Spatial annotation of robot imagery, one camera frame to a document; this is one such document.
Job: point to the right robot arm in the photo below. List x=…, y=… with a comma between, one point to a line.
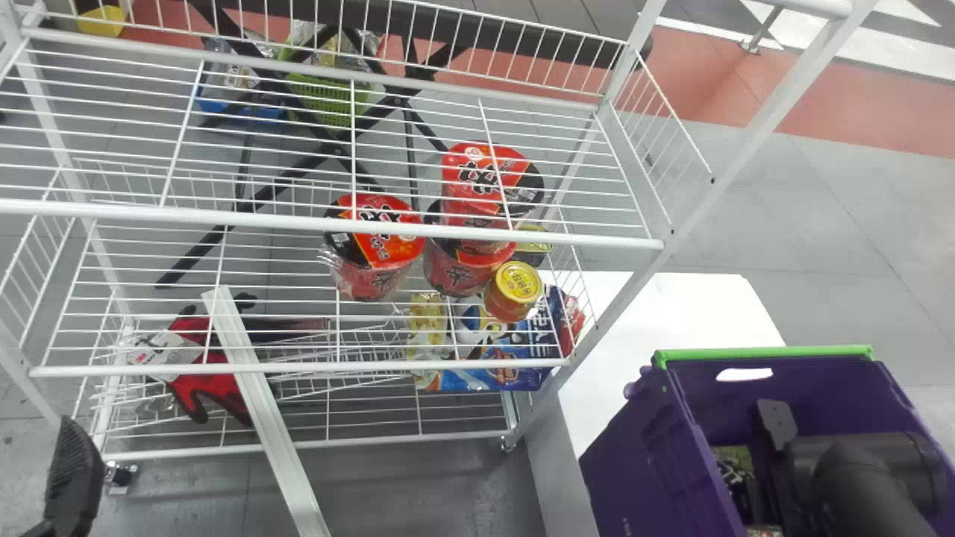
x=865, y=485

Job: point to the blue basket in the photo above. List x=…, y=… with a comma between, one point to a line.
x=224, y=104

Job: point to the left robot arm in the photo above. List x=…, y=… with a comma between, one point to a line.
x=73, y=477

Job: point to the yellow snack packet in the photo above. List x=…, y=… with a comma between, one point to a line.
x=426, y=322

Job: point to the black side table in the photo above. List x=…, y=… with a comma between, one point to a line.
x=328, y=145

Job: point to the orange can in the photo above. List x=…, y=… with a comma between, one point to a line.
x=512, y=292

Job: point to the red noodle cup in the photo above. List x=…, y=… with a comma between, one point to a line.
x=464, y=270
x=477, y=173
x=377, y=250

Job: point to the purple crate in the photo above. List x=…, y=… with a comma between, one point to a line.
x=656, y=462

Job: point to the red gloves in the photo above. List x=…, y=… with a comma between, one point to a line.
x=216, y=388

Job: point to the blue snack packet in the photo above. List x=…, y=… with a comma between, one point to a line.
x=515, y=349

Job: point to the green basket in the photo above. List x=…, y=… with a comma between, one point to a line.
x=328, y=97

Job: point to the yellow can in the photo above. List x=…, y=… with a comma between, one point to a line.
x=533, y=250

